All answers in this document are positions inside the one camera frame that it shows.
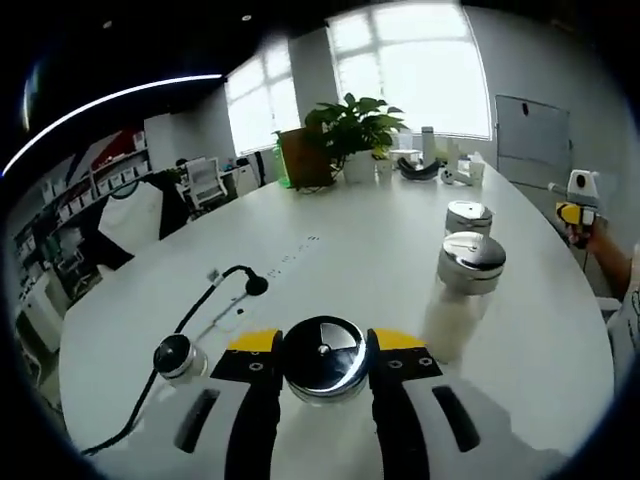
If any brown paper bag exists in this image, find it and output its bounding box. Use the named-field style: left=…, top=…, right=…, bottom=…
left=278, top=126, right=336, bottom=191

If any tall seasoning bottle brown powder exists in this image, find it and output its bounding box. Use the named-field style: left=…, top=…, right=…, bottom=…
left=443, top=199, right=497, bottom=242

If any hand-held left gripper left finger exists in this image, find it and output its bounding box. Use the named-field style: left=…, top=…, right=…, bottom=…
left=119, top=328, right=284, bottom=480

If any shelf with white bins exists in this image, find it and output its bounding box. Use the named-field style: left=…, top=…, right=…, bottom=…
left=8, top=130, right=152, bottom=284

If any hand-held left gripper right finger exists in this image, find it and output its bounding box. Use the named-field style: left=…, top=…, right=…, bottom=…
left=367, top=327, right=566, bottom=480

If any long ceiling light strip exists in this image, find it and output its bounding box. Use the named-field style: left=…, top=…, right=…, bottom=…
left=1, top=74, right=224, bottom=177

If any potted green plant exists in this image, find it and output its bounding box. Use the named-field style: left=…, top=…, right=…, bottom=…
left=303, top=91, right=410, bottom=185

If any whiteboard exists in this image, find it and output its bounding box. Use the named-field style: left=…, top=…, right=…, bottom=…
left=494, top=93, right=572, bottom=190

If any white cabinet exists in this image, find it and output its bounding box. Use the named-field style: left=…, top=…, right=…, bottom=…
left=13, top=285, right=67, bottom=354

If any white mesh chair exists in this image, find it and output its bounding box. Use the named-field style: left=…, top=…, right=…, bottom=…
left=184, top=155, right=237, bottom=207

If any green plastic bottle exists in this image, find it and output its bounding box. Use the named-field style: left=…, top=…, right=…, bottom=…
left=272, top=130, right=292, bottom=190

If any white thermos flask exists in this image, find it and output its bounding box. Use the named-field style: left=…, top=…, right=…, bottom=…
left=420, top=125, right=436, bottom=170

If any black table cable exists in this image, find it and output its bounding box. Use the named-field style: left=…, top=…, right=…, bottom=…
left=81, top=264, right=270, bottom=457

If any medium seasoning bottle white powder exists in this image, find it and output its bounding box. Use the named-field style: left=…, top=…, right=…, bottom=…
left=421, top=230, right=508, bottom=362

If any person's right hand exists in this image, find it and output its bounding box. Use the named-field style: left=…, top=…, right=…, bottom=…
left=564, top=222, right=609, bottom=251

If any white hand controller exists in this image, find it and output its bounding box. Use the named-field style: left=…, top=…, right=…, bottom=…
left=438, top=166, right=472, bottom=188

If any grey headset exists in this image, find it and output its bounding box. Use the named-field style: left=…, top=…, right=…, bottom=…
left=396, top=155, right=447, bottom=185

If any small seasoning bottle white powder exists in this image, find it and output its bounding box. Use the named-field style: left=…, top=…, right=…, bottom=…
left=152, top=333, right=210, bottom=390
left=281, top=314, right=371, bottom=409

